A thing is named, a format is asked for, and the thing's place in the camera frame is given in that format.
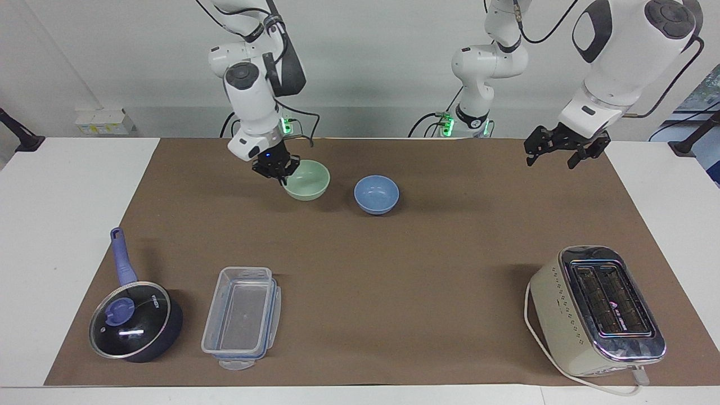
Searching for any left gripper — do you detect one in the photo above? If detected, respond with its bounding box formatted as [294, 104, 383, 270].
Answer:
[524, 124, 612, 170]

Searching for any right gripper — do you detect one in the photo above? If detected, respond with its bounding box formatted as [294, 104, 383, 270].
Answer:
[251, 139, 302, 187]

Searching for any green bowl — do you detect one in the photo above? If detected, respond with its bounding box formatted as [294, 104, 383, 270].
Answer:
[281, 159, 331, 203]

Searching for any blue bowl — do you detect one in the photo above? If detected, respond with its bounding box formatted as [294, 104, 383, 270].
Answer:
[353, 175, 401, 215]

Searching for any black stand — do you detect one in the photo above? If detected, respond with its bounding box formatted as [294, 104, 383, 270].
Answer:
[668, 110, 720, 158]
[0, 107, 46, 153]

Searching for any clear plastic food container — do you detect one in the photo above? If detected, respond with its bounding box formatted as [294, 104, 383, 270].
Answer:
[201, 266, 282, 371]

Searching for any cream and chrome toaster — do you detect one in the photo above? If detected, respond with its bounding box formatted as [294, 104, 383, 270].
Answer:
[529, 245, 668, 378]

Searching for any dark blue saucepan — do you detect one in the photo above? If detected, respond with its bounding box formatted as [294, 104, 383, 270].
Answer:
[89, 227, 184, 364]

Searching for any glass pan lid blue knob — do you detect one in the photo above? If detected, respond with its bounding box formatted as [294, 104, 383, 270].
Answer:
[89, 281, 171, 359]

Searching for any white toaster cable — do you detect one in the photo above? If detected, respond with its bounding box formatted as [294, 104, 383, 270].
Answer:
[524, 280, 651, 397]

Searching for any white wall socket box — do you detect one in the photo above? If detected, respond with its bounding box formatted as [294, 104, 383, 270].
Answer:
[74, 108, 137, 137]

